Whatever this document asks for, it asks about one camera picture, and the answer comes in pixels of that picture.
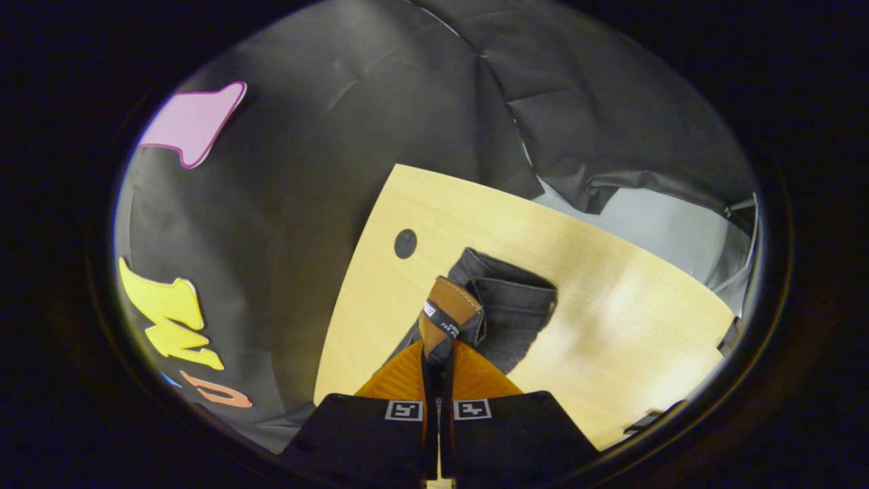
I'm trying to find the black jeans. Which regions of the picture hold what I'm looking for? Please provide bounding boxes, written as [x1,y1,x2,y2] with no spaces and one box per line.
[387,248,559,376]

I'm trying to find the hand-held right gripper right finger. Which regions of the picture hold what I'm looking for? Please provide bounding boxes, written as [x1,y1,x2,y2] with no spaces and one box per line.
[439,340,602,489]

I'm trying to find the black backdrop cloth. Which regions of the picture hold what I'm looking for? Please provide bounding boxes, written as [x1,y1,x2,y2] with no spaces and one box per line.
[112,0,761,452]

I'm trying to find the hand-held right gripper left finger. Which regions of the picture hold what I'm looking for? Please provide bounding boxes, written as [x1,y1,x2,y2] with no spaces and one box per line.
[280,340,440,489]

